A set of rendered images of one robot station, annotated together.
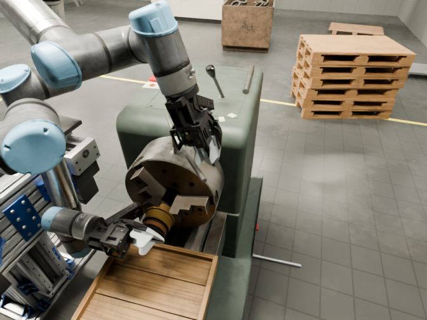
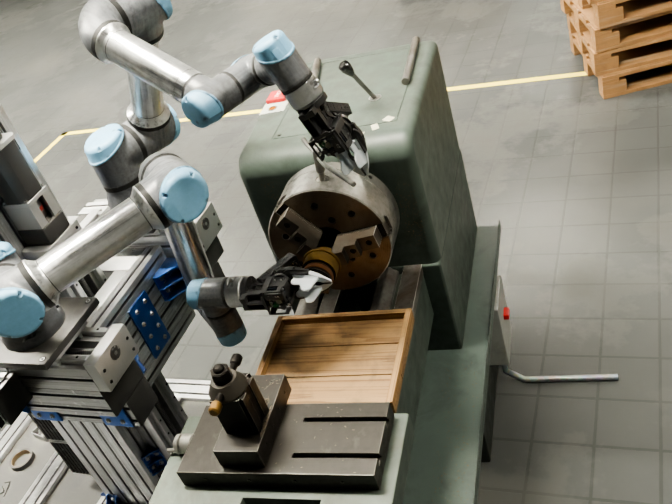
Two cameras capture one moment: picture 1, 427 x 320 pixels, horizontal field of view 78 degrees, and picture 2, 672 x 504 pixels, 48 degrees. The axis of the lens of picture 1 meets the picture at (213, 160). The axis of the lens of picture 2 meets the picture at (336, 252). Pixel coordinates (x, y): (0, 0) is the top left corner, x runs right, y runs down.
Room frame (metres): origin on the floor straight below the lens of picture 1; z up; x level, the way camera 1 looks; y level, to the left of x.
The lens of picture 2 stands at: (-0.96, -0.15, 2.13)
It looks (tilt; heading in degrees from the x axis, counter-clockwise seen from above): 35 degrees down; 11
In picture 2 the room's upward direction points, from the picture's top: 19 degrees counter-clockwise
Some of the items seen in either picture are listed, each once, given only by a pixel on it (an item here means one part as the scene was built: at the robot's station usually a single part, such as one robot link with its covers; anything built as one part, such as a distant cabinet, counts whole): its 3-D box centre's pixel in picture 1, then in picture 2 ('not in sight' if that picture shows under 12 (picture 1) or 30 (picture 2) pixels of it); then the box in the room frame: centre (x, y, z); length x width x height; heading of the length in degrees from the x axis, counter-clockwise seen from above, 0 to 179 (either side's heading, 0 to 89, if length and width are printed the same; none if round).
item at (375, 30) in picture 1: (354, 30); not in sight; (7.08, -3.52, 0.05); 1.24 x 0.83 x 0.11; 68
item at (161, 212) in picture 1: (157, 221); (320, 268); (0.49, 0.17, 1.08); 0.09 x 0.09 x 0.09; 76
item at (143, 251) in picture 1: (147, 245); (313, 293); (0.42, 0.19, 1.07); 0.09 x 0.06 x 0.03; 75
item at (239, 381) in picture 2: not in sight; (226, 383); (0.11, 0.34, 1.14); 0.08 x 0.08 x 0.03
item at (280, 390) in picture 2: not in sight; (254, 418); (0.13, 0.33, 1.00); 0.20 x 0.10 x 0.05; 166
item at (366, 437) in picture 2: not in sight; (285, 444); (0.09, 0.28, 0.95); 0.43 x 0.18 x 0.04; 76
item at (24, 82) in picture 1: (20, 87); (113, 154); (0.87, 0.68, 1.33); 0.13 x 0.12 x 0.14; 137
